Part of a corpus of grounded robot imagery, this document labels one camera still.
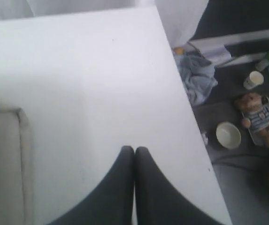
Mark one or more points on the cream fabric duffel bag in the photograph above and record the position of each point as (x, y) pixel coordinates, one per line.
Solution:
(16, 166)

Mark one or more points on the small yellow object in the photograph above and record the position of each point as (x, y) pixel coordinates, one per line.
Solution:
(178, 50)

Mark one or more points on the light blue crumpled cloth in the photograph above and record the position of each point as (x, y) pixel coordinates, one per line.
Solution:
(198, 77)

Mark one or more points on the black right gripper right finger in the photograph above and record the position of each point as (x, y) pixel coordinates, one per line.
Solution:
(157, 201)

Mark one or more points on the brown teddy bear striped shirt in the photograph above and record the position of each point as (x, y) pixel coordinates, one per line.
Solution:
(251, 102)

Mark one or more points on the white bottle green cap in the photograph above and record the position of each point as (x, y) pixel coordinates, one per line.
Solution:
(263, 64)

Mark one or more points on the white paper cup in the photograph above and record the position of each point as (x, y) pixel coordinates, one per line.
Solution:
(254, 79)

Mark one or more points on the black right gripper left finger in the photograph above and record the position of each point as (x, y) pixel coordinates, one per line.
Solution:
(111, 202)

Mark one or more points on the white ceramic bowl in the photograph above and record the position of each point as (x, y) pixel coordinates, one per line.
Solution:
(228, 135)

